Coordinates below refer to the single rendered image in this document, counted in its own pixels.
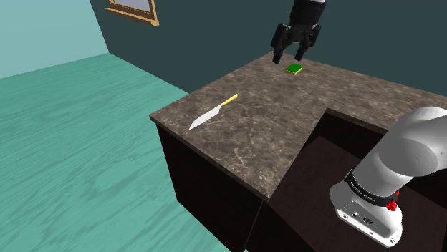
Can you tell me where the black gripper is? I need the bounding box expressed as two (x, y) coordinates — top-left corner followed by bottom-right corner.
(270, 0), (327, 65)

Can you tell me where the green and yellow sponge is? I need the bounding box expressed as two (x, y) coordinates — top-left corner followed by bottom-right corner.
(284, 63), (304, 76)

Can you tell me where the dark robot stand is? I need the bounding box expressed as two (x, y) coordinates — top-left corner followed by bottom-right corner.
(244, 135), (447, 252)

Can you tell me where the wooden framed window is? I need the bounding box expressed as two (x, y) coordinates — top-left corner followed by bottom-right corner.
(104, 0), (160, 27)

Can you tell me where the dark counter cabinet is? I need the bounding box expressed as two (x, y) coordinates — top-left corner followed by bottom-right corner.
(155, 123), (271, 252)

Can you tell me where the yellow-handled kitchen knife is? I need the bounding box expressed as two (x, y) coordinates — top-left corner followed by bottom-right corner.
(188, 92), (239, 132)

